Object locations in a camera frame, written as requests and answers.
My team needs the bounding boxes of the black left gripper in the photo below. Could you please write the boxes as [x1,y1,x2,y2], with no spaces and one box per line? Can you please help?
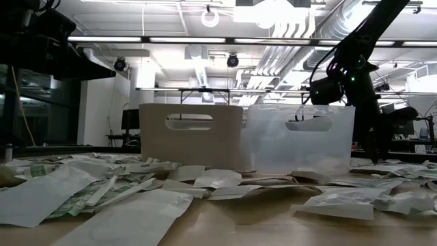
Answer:
[0,33,117,82]

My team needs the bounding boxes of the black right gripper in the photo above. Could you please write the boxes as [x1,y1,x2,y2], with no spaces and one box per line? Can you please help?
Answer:
[342,61,390,163]

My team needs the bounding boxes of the black computer monitor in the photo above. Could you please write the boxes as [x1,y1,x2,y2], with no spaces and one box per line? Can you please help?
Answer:
[121,109,141,131]
[389,108,418,137]

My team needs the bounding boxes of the black printed white packet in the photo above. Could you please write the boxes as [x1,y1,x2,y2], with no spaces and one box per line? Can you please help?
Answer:
[322,177,404,190]

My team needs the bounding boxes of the small white crumpled packet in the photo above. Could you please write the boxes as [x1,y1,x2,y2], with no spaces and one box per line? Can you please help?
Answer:
[371,190,437,217]

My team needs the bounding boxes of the dark office desk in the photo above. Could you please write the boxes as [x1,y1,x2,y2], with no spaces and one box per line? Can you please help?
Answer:
[105,134,141,148]

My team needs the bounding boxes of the long white paper packet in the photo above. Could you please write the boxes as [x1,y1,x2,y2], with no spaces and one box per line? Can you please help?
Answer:
[193,168,243,190]
[168,165,207,182]
[207,184,266,202]
[0,165,100,228]
[290,187,391,221]
[51,189,195,246]

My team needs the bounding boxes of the clear plastic bin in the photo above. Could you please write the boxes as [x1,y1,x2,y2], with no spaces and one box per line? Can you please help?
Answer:
[242,103,356,176]

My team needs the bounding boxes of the long green printed packet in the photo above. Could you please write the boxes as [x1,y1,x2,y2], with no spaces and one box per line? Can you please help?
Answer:
[124,157,182,174]

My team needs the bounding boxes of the narrow white paper strip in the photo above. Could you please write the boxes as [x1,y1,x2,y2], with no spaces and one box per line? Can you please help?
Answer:
[85,174,119,207]
[95,177,156,210]

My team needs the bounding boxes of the black framed table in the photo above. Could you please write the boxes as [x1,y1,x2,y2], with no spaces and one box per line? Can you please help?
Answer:
[179,87,230,105]

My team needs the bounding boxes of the grey plastic bin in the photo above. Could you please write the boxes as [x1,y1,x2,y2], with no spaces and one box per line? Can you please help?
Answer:
[139,103,244,172]

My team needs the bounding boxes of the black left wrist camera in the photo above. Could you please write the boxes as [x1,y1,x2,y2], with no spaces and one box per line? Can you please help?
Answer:
[20,7,77,46]

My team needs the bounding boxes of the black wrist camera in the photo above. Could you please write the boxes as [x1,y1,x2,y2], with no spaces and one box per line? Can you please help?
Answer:
[309,77,345,106]
[20,7,77,46]

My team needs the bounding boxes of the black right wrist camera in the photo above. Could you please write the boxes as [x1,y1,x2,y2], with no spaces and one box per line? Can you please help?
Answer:
[309,77,345,106]

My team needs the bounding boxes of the black overhead frame bar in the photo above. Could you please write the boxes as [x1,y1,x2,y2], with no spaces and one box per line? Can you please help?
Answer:
[67,35,437,49]

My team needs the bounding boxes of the yellow hanging cable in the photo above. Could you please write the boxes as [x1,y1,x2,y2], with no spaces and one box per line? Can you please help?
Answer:
[11,66,37,147]

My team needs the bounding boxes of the silver ventilation duct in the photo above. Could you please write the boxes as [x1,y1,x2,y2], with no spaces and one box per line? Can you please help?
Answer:
[302,0,368,71]

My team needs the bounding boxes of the white hanging ring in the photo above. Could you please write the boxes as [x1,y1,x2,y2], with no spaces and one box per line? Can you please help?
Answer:
[200,6,221,29]

